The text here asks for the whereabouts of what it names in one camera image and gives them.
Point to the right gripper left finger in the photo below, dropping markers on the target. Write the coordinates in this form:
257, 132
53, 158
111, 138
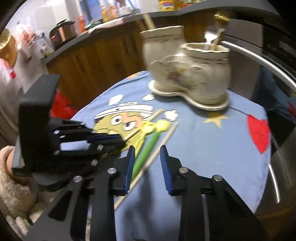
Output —
115, 181

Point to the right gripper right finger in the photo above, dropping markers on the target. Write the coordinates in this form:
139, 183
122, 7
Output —
181, 181

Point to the yellow plastic fork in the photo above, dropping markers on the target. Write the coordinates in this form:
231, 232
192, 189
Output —
138, 139

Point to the wooden chopstick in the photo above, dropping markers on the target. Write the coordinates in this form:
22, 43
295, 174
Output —
148, 21
147, 164
130, 135

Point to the gold fork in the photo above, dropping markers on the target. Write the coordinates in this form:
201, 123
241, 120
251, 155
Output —
221, 21

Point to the silver steel fork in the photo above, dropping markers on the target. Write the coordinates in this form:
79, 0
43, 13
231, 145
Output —
210, 34

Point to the wooden kitchen cabinet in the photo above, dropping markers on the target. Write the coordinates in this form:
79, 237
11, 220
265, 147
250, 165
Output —
90, 64

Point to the person's left hand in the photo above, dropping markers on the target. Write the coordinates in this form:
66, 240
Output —
18, 179

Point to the wooden chopstick on cloth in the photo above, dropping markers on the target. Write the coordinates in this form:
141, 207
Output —
147, 164

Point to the red plastic bag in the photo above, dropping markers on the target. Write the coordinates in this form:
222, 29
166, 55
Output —
62, 107

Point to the green yellow plastic spoon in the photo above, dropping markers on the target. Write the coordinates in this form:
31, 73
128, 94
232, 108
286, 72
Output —
161, 126

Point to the blue cartoon tablecloth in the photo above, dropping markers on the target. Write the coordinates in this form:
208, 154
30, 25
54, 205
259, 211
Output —
234, 143

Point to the cream ceramic utensil holder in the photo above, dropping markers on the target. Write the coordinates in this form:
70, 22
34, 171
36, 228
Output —
200, 76

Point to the brown rice cooker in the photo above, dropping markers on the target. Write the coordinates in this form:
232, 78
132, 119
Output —
62, 33

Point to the white red dish cloth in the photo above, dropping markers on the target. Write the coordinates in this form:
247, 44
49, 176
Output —
109, 24

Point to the chrome oven handle rail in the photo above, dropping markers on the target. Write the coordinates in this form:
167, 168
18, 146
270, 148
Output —
269, 82

